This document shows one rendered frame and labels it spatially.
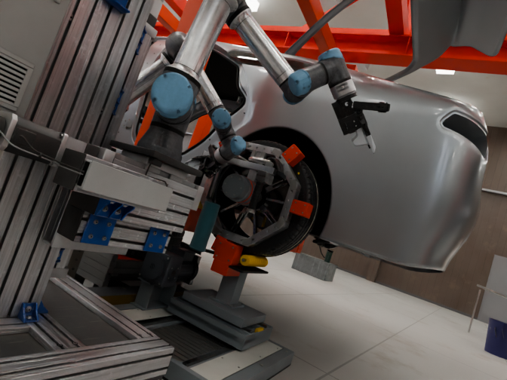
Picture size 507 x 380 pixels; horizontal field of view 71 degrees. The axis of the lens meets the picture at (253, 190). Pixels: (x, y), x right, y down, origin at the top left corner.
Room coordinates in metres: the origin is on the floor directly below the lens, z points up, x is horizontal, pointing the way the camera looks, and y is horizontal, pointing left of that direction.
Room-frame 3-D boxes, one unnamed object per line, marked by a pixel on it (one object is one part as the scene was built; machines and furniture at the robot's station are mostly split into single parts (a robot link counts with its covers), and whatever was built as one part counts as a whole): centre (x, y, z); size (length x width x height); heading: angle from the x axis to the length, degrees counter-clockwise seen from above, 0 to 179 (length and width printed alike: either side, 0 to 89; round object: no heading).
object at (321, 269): (7.87, -1.78, 0.39); 0.81 x 0.66 x 0.78; 56
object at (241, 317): (2.08, -0.06, 0.32); 0.40 x 0.30 x 0.28; 62
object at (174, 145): (1.17, 0.34, 0.87); 0.15 x 0.15 x 0.10
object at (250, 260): (1.96, -0.13, 0.51); 0.29 x 0.06 x 0.06; 152
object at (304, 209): (1.78, -0.26, 0.85); 0.09 x 0.08 x 0.07; 62
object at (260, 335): (2.08, -0.06, 0.13); 0.50 x 0.36 x 0.10; 62
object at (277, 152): (1.93, 0.02, 0.85); 0.54 x 0.07 x 0.54; 62
